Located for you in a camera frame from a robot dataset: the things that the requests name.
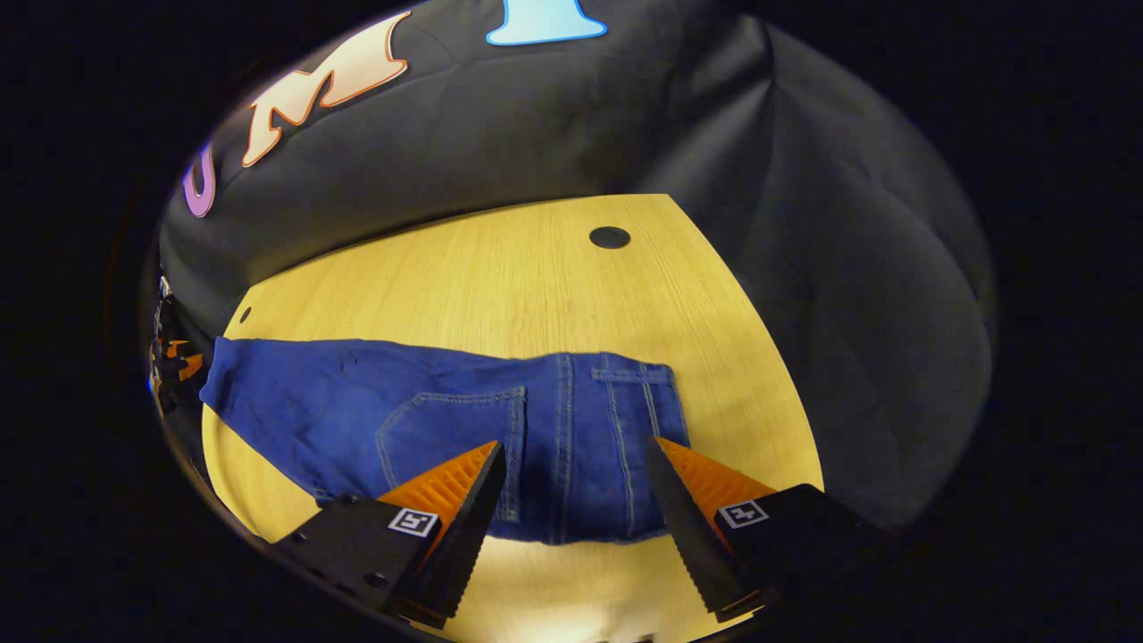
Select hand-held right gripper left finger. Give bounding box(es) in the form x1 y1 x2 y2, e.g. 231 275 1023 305
272 440 508 630

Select black backdrop cloth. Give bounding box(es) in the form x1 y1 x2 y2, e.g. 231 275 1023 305
147 0 997 537

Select blue jeans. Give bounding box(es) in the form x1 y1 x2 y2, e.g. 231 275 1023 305
198 337 693 546

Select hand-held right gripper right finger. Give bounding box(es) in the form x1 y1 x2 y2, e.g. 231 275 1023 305
645 437 894 623

